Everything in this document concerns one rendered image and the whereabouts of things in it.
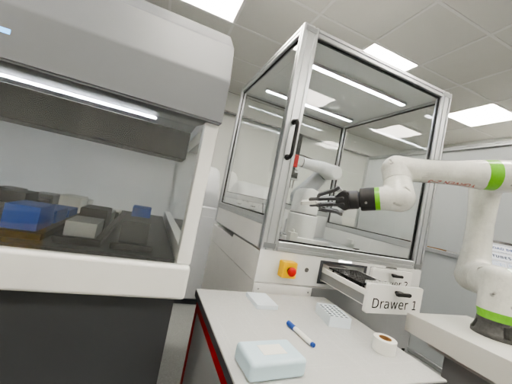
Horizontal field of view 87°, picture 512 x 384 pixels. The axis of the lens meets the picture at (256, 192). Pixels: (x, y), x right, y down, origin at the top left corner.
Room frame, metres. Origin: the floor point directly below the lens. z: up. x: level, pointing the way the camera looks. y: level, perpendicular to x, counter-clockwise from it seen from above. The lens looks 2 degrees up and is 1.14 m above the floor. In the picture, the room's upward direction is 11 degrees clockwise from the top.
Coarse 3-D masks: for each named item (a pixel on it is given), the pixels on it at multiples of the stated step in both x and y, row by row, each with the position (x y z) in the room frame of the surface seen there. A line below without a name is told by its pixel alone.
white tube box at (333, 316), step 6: (318, 306) 1.07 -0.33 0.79; (324, 306) 1.07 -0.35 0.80; (330, 306) 1.10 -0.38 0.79; (336, 306) 1.10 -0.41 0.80; (318, 312) 1.06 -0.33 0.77; (324, 312) 1.02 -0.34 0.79; (330, 312) 1.02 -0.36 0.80; (336, 312) 1.04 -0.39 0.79; (342, 312) 1.04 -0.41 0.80; (324, 318) 1.01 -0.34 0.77; (330, 318) 0.97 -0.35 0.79; (336, 318) 0.98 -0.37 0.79; (342, 318) 0.98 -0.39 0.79; (348, 318) 0.99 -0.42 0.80; (330, 324) 0.97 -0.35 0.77; (336, 324) 0.98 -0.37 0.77; (342, 324) 0.98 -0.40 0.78; (348, 324) 0.99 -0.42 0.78
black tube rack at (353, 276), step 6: (336, 270) 1.29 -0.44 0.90; (342, 270) 1.32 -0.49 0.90; (348, 270) 1.35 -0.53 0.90; (354, 270) 1.38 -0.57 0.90; (342, 276) 1.34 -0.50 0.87; (348, 276) 1.22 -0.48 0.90; (354, 276) 1.25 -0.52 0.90; (360, 276) 1.27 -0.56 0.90; (366, 276) 1.30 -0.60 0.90; (354, 282) 1.25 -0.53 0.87
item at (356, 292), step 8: (328, 272) 1.28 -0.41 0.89; (336, 272) 1.40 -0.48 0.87; (328, 280) 1.26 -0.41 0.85; (336, 280) 1.21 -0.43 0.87; (344, 280) 1.17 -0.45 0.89; (336, 288) 1.21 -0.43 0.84; (344, 288) 1.16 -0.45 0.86; (352, 288) 1.12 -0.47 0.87; (360, 288) 1.08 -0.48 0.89; (352, 296) 1.11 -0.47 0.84; (360, 296) 1.07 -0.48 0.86
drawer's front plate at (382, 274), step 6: (372, 270) 1.41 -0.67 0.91; (378, 270) 1.42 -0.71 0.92; (384, 270) 1.44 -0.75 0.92; (390, 270) 1.45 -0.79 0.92; (396, 270) 1.47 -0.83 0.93; (372, 276) 1.41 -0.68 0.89; (378, 276) 1.43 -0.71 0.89; (384, 276) 1.44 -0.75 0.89; (390, 276) 1.46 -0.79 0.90; (408, 276) 1.50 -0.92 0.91; (390, 282) 1.46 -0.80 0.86; (396, 282) 1.47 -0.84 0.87; (402, 282) 1.49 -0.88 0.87; (408, 282) 1.51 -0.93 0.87
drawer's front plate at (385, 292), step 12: (372, 288) 1.02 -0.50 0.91; (384, 288) 1.05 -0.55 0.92; (396, 288) 1.07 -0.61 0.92; (408, 288) 1.09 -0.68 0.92; (420, 288) 1.12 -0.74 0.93; (372, 300) 1.03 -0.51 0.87; (384, 300) 1.05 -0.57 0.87; (396, 300) 1.07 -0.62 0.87; (408, 300) 1.10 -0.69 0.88; (420, 300) 1.12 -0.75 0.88; (372, 312) 1.03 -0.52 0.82; (384, 312) 1.05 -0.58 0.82; (396, 312) 1.08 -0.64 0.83
